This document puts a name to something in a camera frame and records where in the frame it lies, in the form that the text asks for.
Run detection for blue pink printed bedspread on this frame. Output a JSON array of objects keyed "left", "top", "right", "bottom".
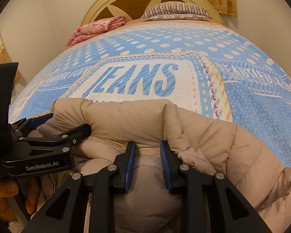
[{"left": 10, "top": 21, "right": 291, "bottom": 167}]

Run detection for striped pillow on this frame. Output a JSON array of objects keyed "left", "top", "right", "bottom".
[{"left": 141, "top": 1, "right": 212, "bottom": 19}]

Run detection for pink floral folded blanket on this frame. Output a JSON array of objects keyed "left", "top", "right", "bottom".
[{"left": 65, "top": 16, "right": 126, "bottom": 47}]

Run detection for beige puffer jacket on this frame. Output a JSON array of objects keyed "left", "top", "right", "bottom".
[{"left": 7, "top": 97, "right": 291, "bottom": 233}]

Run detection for black strap of gripper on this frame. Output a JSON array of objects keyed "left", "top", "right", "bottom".
[{"left": 0, "top": 62, "right": 20, "bottom": 136}]

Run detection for person's left hand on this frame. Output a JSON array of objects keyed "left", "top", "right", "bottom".
[{"left": 0, "top": 178, "right": 40, "bottom": 222}]

